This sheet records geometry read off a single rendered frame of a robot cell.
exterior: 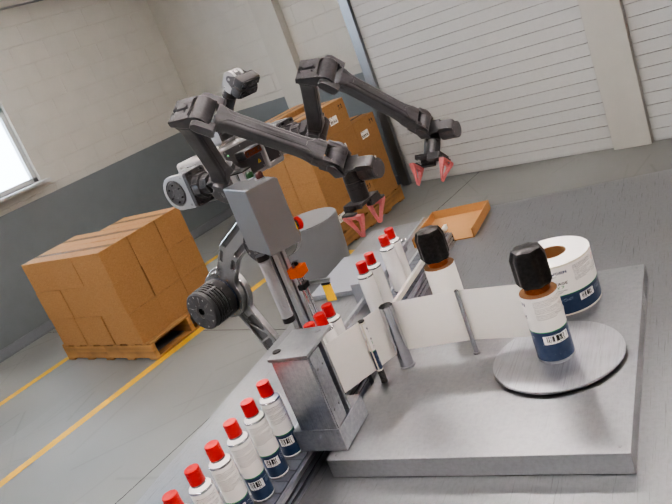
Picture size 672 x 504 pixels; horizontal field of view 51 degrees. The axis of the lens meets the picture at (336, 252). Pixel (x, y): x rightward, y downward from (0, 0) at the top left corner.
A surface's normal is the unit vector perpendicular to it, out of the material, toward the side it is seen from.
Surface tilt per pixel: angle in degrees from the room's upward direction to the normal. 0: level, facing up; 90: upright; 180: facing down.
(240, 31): 90
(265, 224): 90
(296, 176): 90
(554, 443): 0
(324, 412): 90
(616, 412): 0
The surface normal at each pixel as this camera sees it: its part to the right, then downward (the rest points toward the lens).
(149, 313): 0.77, -0.09
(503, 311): -0.48, 0.44
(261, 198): 0.47, 0.11
